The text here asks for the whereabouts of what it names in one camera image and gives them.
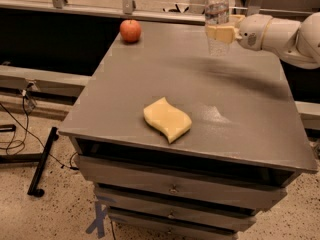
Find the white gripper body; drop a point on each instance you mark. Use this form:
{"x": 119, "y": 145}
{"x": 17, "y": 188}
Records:
{"x": 250, "y": 31}

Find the grey drawer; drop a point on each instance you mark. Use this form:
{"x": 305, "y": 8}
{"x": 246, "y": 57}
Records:
{"x": 179, "y": 184}
{"x": 174, "y": 208}
{"x": 169, "y": 226}

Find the top grey drawer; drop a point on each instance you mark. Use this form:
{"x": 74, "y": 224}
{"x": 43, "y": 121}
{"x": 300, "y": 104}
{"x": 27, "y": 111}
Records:
{"x": 179, "y": 184}

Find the blue tape cross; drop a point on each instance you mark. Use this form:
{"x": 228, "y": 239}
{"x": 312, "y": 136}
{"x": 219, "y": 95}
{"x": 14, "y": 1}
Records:
{"x": 97, "y": 225}

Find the yellow curved sponge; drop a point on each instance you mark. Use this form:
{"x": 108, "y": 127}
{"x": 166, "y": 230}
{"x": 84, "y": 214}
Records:
{"x": 167, "y": 119}

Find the grey metal railing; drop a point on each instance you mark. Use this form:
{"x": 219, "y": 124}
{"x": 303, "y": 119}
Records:
{"x": 133, "y": 7}

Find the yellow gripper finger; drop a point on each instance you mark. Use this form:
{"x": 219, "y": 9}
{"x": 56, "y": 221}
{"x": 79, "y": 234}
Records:
{"x": 225, "y": 34}
{"x": 235, "y": 20}

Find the grey drawer cabinet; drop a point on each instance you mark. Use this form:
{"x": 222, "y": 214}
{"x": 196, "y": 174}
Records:
{"x": 178, "y": 141}

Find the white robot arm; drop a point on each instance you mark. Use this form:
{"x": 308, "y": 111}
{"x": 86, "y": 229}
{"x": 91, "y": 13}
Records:
{"x": 294, "y": 42}

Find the clear plastic water bottle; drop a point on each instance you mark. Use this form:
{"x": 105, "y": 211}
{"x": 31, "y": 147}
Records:
{"x": 216, "y": 13}

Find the middle grey drawer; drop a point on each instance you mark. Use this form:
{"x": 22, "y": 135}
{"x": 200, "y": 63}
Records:
{"x": 174, "y": 208}

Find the bottom grey drawer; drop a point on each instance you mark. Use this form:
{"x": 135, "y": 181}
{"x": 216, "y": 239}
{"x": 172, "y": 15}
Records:
{"x": 169, "y": 226}

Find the red apple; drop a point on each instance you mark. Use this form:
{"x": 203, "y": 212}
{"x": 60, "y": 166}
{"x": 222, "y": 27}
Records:
{"x": 130, "y": 31}

